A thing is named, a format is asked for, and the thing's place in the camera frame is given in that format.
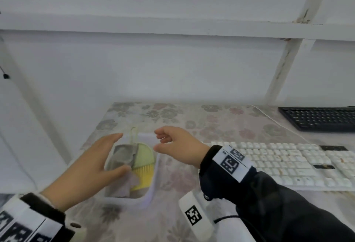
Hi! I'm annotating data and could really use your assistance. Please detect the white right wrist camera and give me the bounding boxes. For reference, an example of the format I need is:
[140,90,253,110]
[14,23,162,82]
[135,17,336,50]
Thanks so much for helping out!
[178,190,216,241]

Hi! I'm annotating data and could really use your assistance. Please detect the black keyboard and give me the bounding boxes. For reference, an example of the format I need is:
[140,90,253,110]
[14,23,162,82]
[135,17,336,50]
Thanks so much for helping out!
[278,107,355,133]

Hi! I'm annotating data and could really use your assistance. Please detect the white marker wristband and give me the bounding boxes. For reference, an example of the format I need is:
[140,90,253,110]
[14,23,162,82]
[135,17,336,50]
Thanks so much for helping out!
[0,194,64,242]
[212,144,253,183]

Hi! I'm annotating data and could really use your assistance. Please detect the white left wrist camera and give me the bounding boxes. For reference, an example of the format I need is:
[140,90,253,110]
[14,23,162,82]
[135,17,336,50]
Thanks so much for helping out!
[68,221,88,242]

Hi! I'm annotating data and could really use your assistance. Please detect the floral tablecloth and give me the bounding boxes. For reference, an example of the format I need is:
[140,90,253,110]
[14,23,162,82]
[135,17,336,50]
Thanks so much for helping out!
[65,101,355,242]

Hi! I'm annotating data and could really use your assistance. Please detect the person's left hand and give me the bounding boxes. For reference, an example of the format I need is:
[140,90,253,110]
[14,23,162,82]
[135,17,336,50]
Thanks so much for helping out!
[40,133,131,212]

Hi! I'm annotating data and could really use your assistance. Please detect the grey fluffy cloth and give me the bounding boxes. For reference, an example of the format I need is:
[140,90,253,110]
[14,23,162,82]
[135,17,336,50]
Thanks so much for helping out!
[106,144,141,198]

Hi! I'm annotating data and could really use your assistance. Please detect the black camera cable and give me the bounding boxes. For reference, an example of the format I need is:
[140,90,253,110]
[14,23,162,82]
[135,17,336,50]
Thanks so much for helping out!
[213,215,267,242]

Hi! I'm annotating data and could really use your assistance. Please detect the white keyboard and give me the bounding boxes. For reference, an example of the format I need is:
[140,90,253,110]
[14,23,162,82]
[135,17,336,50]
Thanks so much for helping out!
[204,141,355,192]

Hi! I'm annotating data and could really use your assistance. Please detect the white marker right wristband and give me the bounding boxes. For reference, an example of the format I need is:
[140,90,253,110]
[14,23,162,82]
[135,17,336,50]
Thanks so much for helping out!
[212,144,253,183]

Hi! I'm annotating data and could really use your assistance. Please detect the green brush yellow bristles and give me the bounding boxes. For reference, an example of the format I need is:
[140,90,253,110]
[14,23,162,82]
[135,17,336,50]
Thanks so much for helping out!
[129,127,156,192]

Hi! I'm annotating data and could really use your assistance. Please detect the white marker left wristband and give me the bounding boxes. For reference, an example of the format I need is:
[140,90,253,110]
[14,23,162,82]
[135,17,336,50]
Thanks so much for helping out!
[0,194,64,242]

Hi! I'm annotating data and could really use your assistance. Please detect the person's right forearm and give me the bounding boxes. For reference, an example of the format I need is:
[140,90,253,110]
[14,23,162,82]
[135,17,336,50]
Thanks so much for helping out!
[199,144,355,242]

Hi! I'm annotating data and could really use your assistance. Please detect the person's right hand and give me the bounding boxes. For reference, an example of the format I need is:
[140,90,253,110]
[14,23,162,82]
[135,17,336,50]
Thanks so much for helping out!
[153,126,210,169]

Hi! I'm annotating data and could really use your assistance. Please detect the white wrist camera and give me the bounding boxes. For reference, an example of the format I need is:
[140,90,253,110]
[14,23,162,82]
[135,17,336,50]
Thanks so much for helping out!
[178,190,216,241]
[68,221,88,242]

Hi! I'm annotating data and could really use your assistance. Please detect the person's left forearm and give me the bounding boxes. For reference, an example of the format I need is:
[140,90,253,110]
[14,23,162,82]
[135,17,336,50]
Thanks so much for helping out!
[20,192,76,242]

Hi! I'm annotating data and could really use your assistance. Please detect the white wooden frame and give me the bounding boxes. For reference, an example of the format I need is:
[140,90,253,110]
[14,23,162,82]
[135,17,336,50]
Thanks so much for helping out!
[0,0,355,165]

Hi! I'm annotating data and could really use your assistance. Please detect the clear plastic container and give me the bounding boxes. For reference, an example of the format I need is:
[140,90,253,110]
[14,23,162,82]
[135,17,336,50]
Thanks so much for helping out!
[95,132,162,209]

